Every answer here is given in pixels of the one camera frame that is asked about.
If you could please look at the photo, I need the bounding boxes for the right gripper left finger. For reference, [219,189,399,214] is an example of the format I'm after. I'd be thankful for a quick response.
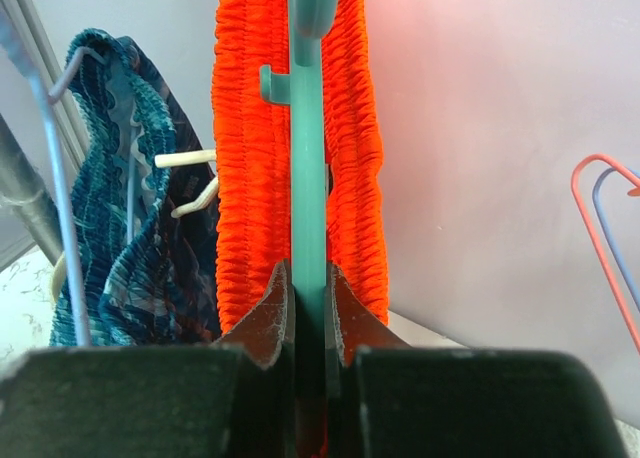
[1,262,295,457]

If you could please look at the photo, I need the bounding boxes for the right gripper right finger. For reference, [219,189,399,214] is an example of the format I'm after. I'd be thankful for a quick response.
[325,265,626,457]

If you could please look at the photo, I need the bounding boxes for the orange shorts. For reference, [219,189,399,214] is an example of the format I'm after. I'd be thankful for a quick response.
[211,0,389,332]

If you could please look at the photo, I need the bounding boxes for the teal plastic hanger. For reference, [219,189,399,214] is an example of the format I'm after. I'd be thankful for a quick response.
[260,0,339,457]

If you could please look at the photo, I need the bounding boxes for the blue patterned shorts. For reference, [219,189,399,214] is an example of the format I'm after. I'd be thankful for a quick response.
[70,28,221,346]

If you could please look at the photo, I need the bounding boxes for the silver clothes rack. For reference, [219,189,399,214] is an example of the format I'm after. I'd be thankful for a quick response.
[1,118,63,265]

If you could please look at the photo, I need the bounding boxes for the pink wire hanger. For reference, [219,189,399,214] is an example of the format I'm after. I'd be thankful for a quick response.
[570,153,639,351]

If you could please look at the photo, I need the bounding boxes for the light blue wire hanger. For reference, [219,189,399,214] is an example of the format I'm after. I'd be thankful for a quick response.
[1,12,107,347]

